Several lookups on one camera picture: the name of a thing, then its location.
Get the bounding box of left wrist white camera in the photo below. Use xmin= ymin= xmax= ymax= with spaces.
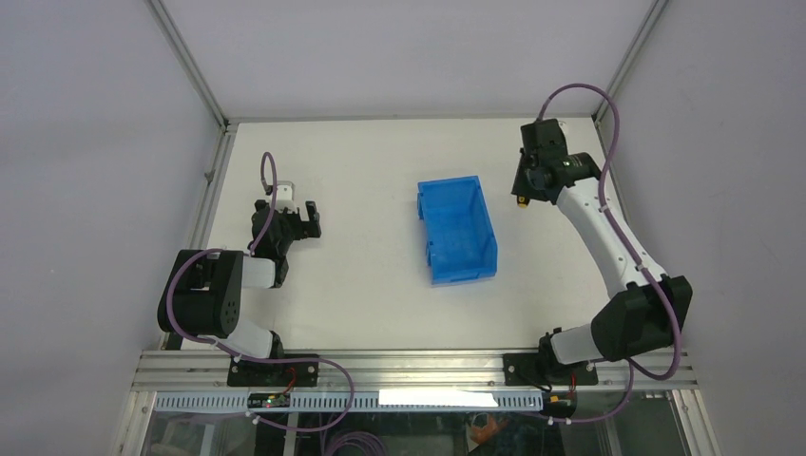
xmin=269 ymin=180 xmax=298 ymax=214

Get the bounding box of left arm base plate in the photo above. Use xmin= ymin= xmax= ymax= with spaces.
xmin=226 ymin=353 xmax=319 ymax=389

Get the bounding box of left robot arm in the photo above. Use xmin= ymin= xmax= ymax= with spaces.
xmin=157 ymin=199 xmax=321 ymax=386

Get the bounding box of aluminium front rail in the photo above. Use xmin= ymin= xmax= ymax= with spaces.
xmin=130 ymin=349 xmax=699 ymax=392

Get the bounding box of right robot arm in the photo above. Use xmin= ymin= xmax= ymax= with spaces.
xmin=512 ymin=119 xmax=693 ymax=385

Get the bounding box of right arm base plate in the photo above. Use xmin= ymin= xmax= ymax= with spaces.
xmin=502 ymin=352 xmax=599 ymax=389

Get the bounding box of blue plastic bin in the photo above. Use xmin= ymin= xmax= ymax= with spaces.
xmin=417 ymin=176 xmax=498 ymax=286

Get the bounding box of white slotted cable duct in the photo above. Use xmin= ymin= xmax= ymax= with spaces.
xmin=154 ymin=389 xmax=543 ymax=414

